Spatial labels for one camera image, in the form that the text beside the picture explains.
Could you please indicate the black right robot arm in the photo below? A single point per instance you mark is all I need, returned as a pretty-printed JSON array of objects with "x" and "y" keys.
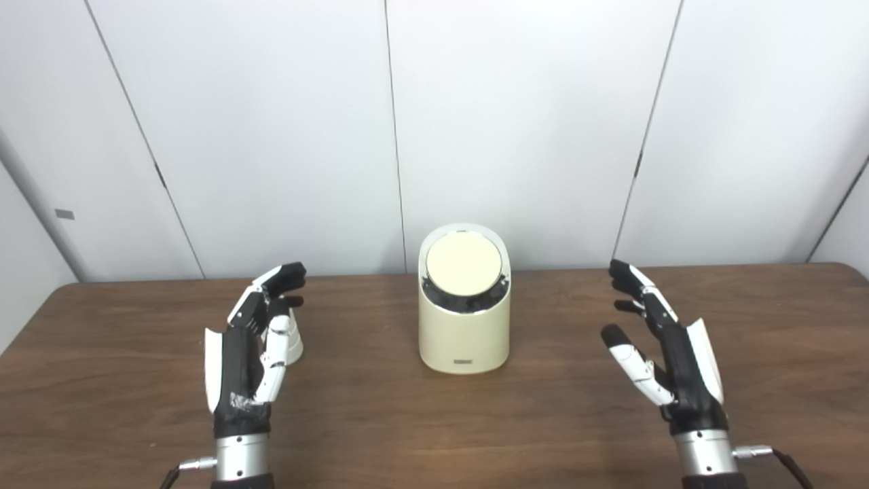
[{"x": 706, "y": 458}]

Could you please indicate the cream round bin lid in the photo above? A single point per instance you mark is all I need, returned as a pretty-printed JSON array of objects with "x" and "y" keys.
[{"x": 464, "y": 265}]

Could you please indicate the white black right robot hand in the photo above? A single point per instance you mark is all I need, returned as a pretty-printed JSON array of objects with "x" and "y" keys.
[{"x": 689, "y": 380}]

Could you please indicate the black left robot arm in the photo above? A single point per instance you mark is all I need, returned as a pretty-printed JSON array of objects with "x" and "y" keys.
[{"x": 242, "y": 460}]

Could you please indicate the small white plastic bottle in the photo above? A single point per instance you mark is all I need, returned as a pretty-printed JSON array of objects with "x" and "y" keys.
[{"x": 295, "y": 343}]

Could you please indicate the cream-colored bin body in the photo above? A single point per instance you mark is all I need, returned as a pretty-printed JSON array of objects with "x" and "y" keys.
[{"x": 464, "y": 339}]

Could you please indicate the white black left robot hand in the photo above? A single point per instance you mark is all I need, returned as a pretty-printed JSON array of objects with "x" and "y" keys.
[{"x": 234, "y": 367}]

